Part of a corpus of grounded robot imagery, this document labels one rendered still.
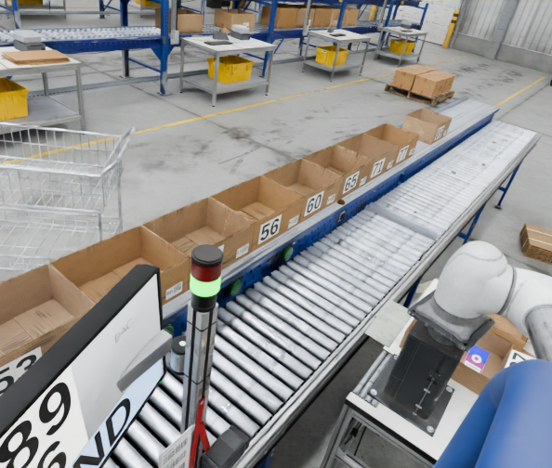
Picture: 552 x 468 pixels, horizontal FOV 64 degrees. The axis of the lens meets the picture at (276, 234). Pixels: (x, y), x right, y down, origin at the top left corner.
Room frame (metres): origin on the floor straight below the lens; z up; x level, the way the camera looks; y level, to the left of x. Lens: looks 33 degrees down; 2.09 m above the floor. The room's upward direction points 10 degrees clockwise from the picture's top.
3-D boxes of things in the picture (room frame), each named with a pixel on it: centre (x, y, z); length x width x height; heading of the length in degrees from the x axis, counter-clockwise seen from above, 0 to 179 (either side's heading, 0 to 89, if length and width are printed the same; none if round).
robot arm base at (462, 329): (1.15, -0.63, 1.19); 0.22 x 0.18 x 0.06; 139
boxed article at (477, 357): (1.36, -0.93, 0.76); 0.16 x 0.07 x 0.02; 148
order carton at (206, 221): (1.57, 0.33, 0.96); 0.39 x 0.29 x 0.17; 148
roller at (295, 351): (1.33, -0.06, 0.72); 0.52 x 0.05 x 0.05; 58
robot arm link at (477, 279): (1.14, -0.63, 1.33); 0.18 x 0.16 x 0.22; 74
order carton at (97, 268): (1.24, 0.53, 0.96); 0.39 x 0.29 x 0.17; 148
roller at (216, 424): (0.94, 0.18, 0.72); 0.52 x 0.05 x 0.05; 58
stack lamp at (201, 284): (0.56, 0.10, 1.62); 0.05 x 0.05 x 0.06
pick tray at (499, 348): (1.39, -0.83, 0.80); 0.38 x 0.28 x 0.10; 58
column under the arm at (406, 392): (1.14, -0.62, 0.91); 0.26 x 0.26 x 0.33; 59
